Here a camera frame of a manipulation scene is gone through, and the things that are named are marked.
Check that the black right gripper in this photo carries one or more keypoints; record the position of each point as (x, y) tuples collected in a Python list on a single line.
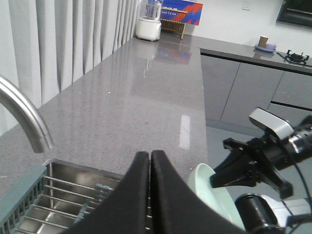
[(253, 162)]

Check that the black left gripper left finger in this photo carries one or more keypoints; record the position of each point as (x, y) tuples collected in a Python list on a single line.
[(124, 211)]

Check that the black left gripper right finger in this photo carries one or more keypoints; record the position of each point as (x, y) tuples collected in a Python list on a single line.
[(176, 209)]

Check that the light green round plate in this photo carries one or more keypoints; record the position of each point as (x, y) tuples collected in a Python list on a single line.
[(217, 199)]

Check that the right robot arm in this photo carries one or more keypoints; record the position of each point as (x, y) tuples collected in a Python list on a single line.
[(261, 208)]

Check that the grey-green sink dish rack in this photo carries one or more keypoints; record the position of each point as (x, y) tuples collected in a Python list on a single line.
[(52, 198)]

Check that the purple plate on counter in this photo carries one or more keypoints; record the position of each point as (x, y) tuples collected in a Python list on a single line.
[(270, 48)]

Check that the wooden dish rack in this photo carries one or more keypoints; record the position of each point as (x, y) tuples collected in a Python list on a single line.
[(173, 26)]

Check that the stainless steel sink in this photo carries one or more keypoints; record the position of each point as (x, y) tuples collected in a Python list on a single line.
[(59, 197)]

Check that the grey base cabinets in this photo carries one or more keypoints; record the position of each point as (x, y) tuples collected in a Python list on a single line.
[(232, 90)]

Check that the stainless steel faucet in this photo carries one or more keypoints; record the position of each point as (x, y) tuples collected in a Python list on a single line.
[(27, 115)]

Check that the brown paper cup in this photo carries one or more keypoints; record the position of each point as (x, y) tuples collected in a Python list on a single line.
[(262, 41)]

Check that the blue red poster box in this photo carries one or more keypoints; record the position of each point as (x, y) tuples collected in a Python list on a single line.
[(185, 11)]

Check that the white blender appliance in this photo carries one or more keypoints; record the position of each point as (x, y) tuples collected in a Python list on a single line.
[(148, 25)]

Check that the white pleated curtain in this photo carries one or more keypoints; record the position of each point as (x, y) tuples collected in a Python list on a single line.
[(46, 45)]

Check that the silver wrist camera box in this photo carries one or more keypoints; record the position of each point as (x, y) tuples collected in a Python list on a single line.
[(270, 123)]

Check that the black wall cabinet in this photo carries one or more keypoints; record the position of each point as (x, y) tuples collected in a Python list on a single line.
[(297, 12)]

